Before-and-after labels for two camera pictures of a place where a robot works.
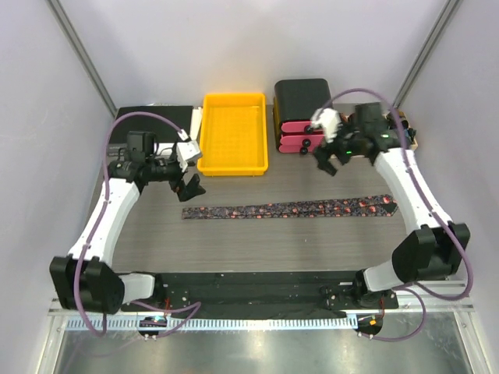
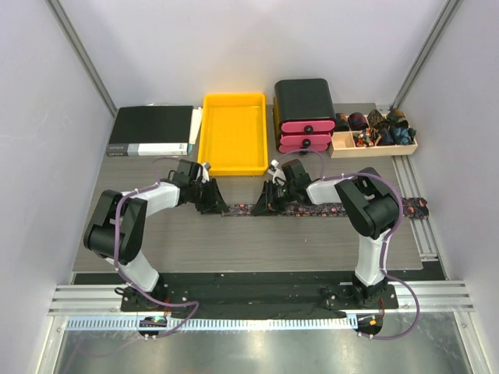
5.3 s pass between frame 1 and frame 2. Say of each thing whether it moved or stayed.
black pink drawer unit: stayed
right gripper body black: moved
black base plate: stayed
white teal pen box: stayed
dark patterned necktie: moved
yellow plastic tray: stayed
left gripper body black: moved
